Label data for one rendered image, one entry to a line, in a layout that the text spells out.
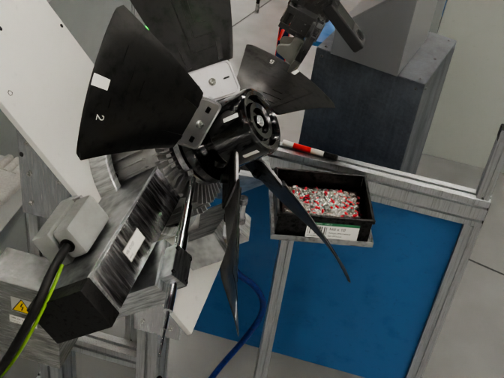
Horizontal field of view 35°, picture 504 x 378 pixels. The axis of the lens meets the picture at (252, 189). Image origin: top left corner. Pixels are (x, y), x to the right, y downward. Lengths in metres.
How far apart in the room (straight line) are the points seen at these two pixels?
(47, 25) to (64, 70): 0.09
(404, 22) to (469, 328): 1.26
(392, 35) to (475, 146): 1.63
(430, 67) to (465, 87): 1.30
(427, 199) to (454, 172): 1.61
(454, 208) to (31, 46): 1.06
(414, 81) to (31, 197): 1.01
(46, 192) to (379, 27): 0.94
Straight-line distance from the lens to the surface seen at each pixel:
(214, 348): 2.58
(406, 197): 1.95
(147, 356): 1.76
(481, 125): 3.52
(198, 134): 1.34
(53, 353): 1.70
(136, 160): 1.38
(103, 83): 1.15
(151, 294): 1.27
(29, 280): 1.60
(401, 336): 2.29
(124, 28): 1.17
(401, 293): 2.18
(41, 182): 1.51
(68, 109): 1.44
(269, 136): 1.37
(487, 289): 3.04
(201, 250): 1.52
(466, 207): 1.96
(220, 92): 1.40
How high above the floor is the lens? 1.97
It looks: 38 degrees down
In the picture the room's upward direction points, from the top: 9 degrees clockwise
